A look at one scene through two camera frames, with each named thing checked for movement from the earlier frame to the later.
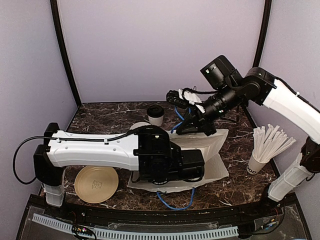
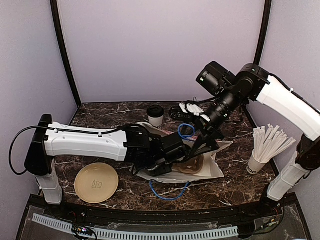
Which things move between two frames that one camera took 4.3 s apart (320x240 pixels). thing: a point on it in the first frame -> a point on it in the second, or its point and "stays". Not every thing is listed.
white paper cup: (156, 121) stays
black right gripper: (204, 125) -> (205, 126)
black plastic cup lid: (155, 111) stays
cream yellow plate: (95, 184) stays
